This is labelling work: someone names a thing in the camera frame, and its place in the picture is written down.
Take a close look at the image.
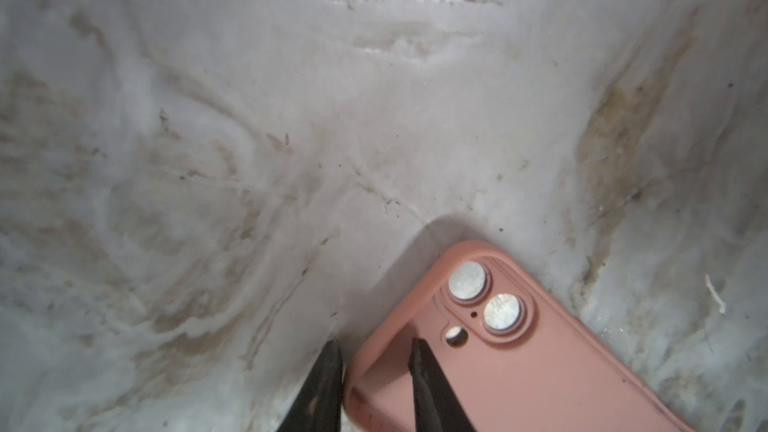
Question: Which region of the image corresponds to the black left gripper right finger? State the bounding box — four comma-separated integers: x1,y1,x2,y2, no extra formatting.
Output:
408,338,476,432

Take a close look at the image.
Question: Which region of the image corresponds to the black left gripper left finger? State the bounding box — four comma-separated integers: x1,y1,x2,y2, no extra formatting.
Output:
277,340,344,432

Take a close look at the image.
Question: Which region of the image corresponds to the pink phone case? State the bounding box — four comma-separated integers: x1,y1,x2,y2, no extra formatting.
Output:
343,241,688,431

